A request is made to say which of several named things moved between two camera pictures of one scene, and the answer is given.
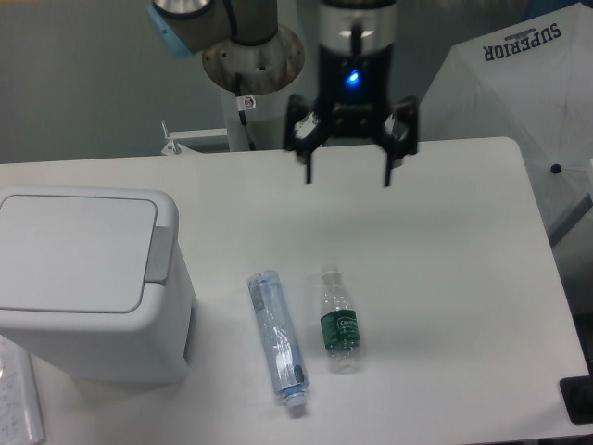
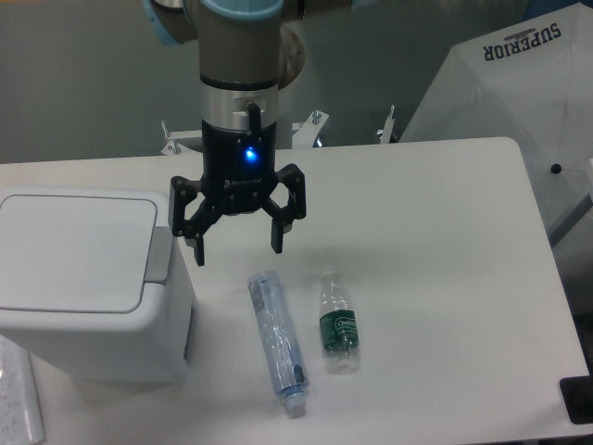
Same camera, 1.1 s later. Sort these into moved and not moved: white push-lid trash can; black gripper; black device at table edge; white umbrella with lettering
Moved: black gripper
Not moved: white push-lid trash can; white umbrella with lettering; black device at table edge
